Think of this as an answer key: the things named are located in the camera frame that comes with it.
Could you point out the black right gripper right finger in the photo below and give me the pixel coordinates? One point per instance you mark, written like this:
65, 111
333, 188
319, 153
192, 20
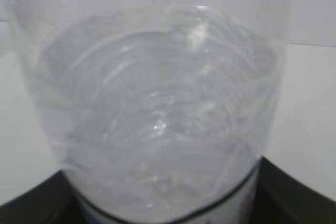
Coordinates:
282, 199

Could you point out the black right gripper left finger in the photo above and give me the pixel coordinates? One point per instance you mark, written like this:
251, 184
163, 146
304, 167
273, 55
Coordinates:
52, 201

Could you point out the clear water bottle red label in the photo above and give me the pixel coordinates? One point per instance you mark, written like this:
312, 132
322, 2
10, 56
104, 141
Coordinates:
157, 111

